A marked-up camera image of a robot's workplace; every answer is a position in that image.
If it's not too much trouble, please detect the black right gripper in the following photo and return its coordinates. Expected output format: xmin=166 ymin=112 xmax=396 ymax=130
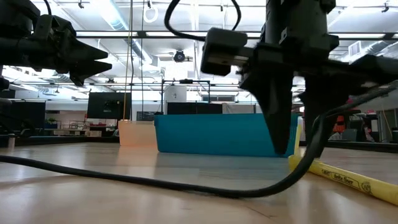
xmin=239 ymin=29 xmax=398 ymax=158

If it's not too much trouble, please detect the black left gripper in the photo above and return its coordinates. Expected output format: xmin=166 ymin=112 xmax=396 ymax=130
xmin=30 ymin=14 xmax=113 ymax=87

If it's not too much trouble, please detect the teal plastic bin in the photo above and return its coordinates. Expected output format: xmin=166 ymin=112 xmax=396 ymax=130
xmin=154 ymin=113 xmax=299 ymax=158

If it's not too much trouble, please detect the yellow translucent plastic bin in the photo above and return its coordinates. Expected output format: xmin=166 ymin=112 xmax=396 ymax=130
xmin=293 ymin=116 xmax=304 ymax=156

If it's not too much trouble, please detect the metal shelf with red bins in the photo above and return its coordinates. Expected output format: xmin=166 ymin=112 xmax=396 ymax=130
xmin=331 ymin=98 xmax=363 ymax=134

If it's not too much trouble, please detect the black monitor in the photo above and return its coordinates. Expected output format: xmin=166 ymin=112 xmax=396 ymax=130
xmin=86 ymin=91 xmax=132 ymax=120

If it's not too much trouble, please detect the black overhead bar with lights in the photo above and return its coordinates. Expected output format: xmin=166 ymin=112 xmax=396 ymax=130
xmin=74 ymin=30 xmax=398 ymax=40

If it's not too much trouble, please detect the white cabinet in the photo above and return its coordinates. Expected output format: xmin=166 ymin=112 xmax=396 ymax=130
xmin=222 ymin=103 xmax=259 ymax=114

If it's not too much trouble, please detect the small dark screen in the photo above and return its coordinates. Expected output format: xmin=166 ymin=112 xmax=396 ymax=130
xmin=136 ymin=111 xmax=164 ymax=121

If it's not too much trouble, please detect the orange translucent plastic bin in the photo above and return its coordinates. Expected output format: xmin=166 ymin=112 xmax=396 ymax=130
xmin=118 ymin=120 xmax=159 ymax=147

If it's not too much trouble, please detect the yellow highlighter marker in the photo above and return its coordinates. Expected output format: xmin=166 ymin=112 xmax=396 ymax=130
xmin=288 ymin=154 xmax=398 ymax=206

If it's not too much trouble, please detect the black partition panel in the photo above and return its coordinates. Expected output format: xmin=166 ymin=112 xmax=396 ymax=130
xmin=167 ymin=102 xmax=223 ymax=115

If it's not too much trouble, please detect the black hanging cable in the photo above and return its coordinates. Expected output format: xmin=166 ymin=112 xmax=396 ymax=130
xmin=128 ymin=0 xmax=135 ymax=121

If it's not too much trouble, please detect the silver ventilation duct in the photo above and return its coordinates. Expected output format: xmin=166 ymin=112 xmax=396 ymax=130
xmin=88 ymin=0 xmax=155 ymax=66

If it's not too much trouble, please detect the yellow hanging cable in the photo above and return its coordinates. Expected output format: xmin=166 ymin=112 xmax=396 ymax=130
xmin=123 ymin=40 xmax=130 ymax=121

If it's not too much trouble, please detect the thin hanging cable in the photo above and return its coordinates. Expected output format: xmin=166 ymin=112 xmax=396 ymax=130
xmin=141 ymin=0 xmax=145 ymax=113

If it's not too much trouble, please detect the white cable loop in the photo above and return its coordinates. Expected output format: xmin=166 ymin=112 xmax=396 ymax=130
xmin=142 ymin=0 xmax=159 ymax=24

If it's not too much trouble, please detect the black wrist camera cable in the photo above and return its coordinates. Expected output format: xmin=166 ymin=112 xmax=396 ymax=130
xmin=164 ymin=0 xmax=243 ymax=42

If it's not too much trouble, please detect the round black overhead camera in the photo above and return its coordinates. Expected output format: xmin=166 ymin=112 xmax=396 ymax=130
xmin=173 ymin=49 xmax=187 ymax=63

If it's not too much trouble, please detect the black background rig frame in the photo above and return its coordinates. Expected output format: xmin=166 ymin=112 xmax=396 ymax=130
xmin=160 ymin=79 xmax=211 ymax=113

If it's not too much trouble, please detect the thick black table cable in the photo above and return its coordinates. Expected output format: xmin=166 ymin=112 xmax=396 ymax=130
xmin=0 ymin=79 xmax=398 ymax=199

